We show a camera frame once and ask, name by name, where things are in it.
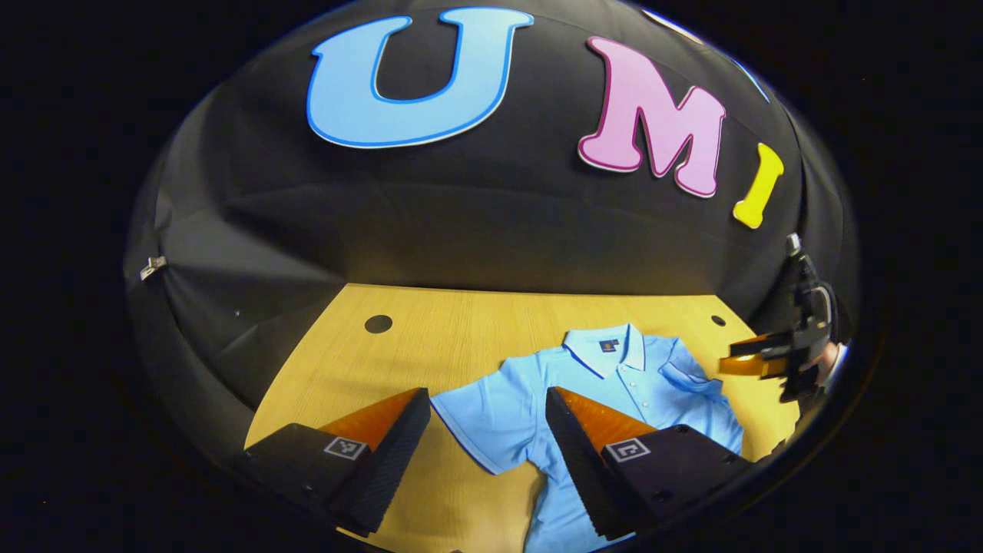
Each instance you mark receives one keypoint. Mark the small silver clip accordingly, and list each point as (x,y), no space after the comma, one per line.
(152,267)

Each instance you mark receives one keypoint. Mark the black backdrop cloth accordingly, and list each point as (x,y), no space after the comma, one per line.
(461,223)

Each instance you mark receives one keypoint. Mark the light blue T-shirt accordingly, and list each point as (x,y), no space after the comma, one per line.
(530,399)

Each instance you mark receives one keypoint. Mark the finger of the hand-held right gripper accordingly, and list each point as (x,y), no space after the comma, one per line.
(741,362)

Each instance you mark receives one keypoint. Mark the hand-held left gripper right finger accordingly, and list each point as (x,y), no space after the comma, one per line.
(576,461)

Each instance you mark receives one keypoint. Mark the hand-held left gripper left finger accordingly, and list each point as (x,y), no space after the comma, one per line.
(392,461)

